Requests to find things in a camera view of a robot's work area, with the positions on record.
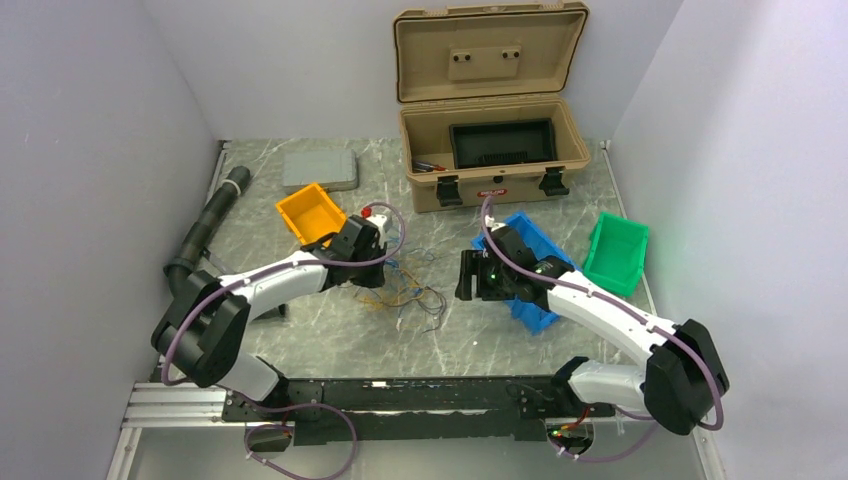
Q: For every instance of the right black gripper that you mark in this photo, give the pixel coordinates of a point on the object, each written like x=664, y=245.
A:
x=473, y=262

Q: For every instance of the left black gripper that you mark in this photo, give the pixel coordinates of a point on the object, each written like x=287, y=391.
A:
x=376, y=279

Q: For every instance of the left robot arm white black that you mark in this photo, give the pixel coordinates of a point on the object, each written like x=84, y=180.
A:
x=203, y=328

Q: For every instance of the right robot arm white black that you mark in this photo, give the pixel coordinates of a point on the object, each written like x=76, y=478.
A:
x=676, y=376

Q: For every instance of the orange plastic bin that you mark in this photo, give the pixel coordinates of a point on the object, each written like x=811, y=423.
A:
x=310, y=213

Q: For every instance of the blue plastic bin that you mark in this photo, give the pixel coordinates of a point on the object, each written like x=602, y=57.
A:
x=536, y=238

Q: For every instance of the grey plastic case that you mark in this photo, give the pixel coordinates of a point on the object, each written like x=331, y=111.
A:
x=333, y=170

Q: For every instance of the screwdrivers in toolbox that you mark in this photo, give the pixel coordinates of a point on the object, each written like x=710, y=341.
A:
x=424, y=167

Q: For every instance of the green plastic bin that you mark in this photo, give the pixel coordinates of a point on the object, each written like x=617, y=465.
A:
x=617, y=253

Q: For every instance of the black tray in toolbox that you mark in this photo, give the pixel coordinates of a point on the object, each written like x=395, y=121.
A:
x=503, y=143

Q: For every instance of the silver wrench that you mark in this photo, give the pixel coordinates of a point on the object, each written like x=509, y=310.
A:
x=215, y=262

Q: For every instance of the tan open toolbox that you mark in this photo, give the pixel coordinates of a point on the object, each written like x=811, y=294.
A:
x=479, y=64

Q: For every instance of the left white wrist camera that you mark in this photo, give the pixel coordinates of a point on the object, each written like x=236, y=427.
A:
x=382, y=222

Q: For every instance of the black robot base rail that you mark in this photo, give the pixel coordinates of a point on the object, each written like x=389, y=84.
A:
x=318, y=411

